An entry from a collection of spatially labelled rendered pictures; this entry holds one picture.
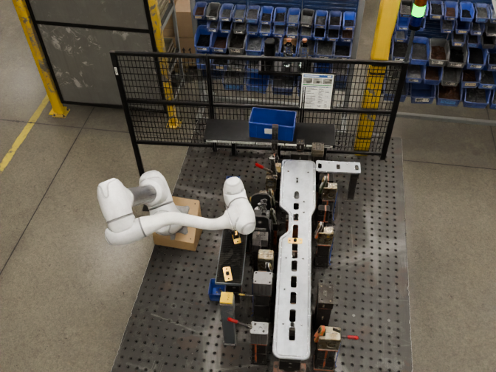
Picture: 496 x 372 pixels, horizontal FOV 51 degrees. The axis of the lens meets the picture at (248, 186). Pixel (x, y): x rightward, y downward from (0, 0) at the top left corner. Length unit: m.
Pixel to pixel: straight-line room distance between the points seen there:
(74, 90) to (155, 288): 2.75
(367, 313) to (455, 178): 2.17
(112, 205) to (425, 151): 3.40
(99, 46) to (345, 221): 2.74
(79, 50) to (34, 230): 1.66
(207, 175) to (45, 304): 1.56
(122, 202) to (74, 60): 2.85
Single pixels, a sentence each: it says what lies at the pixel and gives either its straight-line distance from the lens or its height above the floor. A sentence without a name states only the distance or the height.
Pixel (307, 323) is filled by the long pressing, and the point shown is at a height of 1.00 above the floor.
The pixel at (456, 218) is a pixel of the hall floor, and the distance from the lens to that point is 4.74.
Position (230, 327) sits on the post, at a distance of 2.88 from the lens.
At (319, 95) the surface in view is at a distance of 3.58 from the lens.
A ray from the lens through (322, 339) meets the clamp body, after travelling 2.70.
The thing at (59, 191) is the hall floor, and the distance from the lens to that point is 4.96.
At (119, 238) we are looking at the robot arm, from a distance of 2.57.
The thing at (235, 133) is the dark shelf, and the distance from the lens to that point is 3.63.
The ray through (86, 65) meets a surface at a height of 0.64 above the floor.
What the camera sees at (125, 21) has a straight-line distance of 4.78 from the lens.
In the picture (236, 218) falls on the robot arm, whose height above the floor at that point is 1.57.
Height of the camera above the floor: 3.46
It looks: 48 degrees down
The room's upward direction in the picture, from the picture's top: 1 degrees counter-clockwise
